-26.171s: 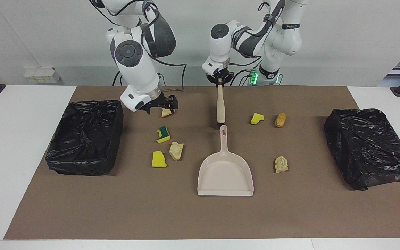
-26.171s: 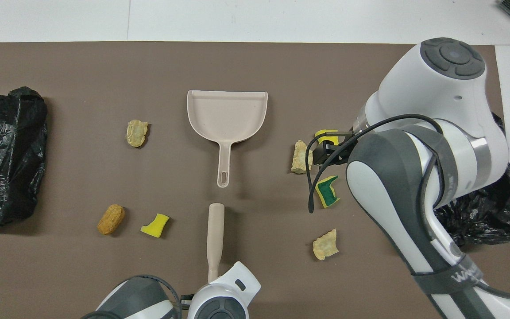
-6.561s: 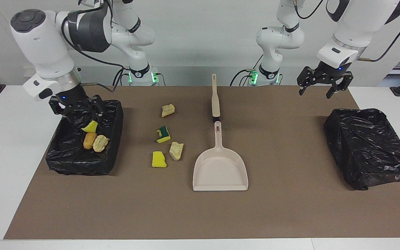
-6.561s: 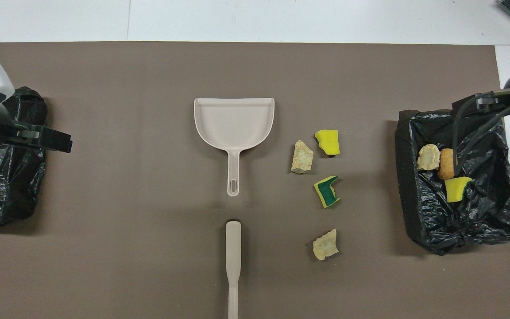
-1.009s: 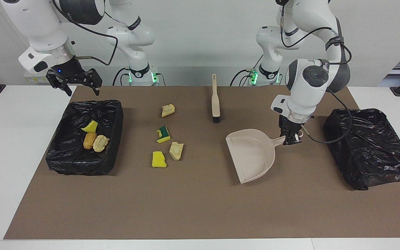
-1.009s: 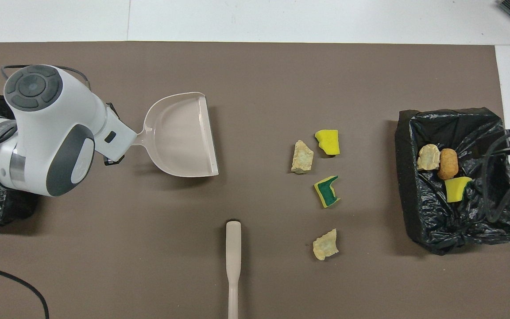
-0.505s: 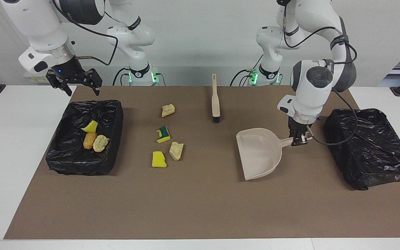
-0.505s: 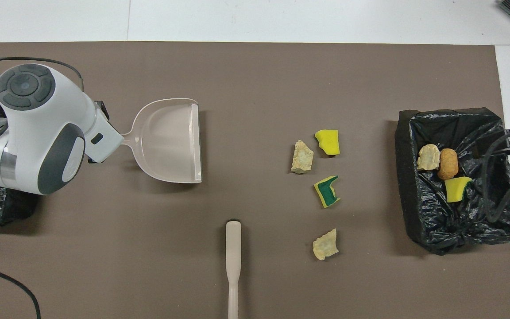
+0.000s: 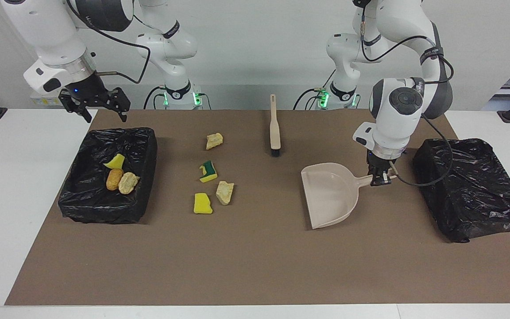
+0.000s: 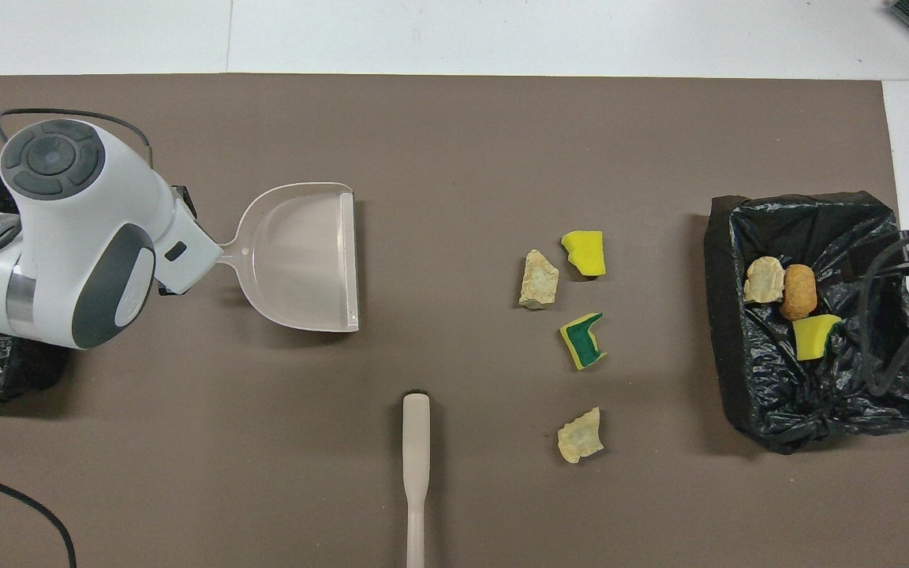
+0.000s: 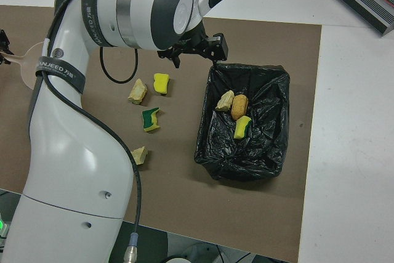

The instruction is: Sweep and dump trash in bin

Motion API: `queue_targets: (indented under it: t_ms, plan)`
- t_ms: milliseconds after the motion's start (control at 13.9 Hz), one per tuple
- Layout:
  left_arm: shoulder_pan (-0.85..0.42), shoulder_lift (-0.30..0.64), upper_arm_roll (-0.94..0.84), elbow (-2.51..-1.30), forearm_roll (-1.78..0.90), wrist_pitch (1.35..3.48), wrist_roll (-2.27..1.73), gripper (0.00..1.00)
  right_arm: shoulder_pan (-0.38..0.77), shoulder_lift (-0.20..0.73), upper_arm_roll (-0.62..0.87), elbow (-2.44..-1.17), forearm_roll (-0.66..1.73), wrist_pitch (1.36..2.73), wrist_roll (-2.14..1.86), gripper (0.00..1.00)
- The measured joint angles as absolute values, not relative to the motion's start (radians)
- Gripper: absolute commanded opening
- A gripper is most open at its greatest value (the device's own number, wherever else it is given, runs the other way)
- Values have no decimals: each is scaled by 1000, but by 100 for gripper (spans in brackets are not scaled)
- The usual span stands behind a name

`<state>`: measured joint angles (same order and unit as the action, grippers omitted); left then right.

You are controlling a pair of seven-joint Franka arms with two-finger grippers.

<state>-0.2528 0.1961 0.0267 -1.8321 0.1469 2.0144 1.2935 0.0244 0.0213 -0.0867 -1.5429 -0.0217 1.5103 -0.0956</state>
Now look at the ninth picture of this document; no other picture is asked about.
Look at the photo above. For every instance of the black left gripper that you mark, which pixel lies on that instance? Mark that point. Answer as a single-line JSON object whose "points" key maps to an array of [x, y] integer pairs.
{"points": [[380, 164]]}

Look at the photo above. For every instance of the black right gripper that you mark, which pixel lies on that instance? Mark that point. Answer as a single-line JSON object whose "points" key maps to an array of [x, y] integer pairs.
{"points": [[89, 91]]}

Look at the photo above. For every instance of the beige plastic dustpan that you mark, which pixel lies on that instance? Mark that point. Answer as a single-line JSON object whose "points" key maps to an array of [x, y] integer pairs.
{"points": [[330, 195]]}

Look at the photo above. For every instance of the small notched yellow sponge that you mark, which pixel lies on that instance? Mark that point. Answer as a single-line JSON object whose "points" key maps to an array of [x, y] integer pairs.
{"points": [[114, 161]]}

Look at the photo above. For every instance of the orange-brown sponge chunk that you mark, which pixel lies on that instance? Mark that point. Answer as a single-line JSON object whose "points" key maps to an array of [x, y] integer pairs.
{"points": [[114, 179]]}

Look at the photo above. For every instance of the pale beige sponge chunk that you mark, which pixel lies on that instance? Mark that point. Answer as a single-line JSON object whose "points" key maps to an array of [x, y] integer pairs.
{"points": [[225, 192], [214, 141], [128, 182]]}

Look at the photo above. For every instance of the beige hand brush black bristles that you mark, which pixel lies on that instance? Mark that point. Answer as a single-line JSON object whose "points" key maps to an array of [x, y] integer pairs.
{"points": [[275, 128]]}

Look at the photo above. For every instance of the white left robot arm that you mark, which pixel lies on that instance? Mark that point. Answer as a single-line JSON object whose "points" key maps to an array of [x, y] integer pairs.
{"points": [[396, 115]]}

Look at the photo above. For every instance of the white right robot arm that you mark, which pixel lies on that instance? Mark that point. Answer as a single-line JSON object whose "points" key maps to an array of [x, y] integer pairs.
{"points": [[47, 31]]}

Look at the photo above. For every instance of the black bag lined bin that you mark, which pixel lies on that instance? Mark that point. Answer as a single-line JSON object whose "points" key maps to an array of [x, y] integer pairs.
{"points": [[467, 190], [86, 199]]}

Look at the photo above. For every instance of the green and yellow sponge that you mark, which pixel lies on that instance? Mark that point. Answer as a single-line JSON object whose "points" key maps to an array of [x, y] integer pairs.
{"points": [[208, 173]]}

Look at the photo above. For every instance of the yellow sponge block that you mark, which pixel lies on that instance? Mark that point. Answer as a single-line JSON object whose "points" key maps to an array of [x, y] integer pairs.
{"points": [[202, 204]]}

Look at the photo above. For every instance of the brown table mat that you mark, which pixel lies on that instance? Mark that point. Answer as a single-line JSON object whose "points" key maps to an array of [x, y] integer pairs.
{"points": [[255, 274]]}

